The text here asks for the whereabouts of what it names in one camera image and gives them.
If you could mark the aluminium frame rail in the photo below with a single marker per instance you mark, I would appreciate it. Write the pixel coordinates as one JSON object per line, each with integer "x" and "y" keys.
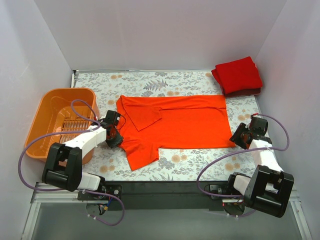
{"x": 157, "y": 210}

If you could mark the folded dark red t-shirt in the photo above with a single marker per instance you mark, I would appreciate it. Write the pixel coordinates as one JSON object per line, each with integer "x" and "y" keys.
{"x": 243, "y": 92}

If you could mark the orange t-shirt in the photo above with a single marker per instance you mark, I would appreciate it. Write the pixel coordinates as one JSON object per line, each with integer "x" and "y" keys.
{"x": 177, "y": 122}

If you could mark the floral patterned table mat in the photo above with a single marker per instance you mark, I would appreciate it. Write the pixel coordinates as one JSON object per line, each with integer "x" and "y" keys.
{"x": 173, "y": 164}

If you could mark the orange plastic basket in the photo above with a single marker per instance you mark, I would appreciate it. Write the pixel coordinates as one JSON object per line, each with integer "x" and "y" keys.
{"x": 55, "y": 114}

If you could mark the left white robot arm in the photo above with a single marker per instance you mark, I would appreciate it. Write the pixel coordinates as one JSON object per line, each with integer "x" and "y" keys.
{"x": 63, "y": 166}

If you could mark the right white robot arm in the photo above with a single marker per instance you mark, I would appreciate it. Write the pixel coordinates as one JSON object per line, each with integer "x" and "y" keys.
{"x": 268, "y": 190}

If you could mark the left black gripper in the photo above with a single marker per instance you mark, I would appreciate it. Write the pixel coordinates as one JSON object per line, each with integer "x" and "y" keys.
{"x": 115, "y": 139}

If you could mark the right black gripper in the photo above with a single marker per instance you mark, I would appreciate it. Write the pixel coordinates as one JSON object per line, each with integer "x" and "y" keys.
{"x": 240, "y": 136}

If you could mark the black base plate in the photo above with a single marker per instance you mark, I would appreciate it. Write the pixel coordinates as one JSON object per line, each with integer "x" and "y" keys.
{"x": 169, "y": 195}

